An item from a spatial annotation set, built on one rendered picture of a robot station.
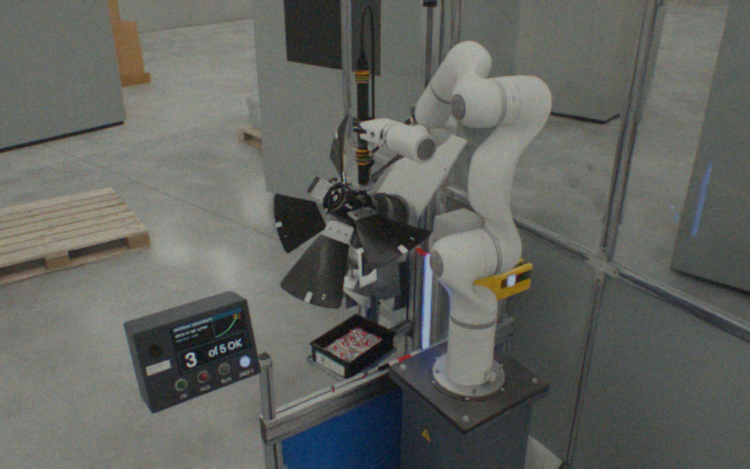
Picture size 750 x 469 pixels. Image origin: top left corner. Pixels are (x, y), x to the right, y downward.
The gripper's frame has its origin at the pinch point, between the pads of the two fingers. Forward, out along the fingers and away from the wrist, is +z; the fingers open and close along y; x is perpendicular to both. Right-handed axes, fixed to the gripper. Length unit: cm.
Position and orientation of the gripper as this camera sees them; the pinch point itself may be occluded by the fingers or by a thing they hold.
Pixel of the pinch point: (363, 122)
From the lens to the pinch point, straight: 196.3
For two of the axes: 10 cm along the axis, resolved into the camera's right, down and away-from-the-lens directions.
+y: 8.3, -2.3, 5.0
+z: -5.5, -3.6, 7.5
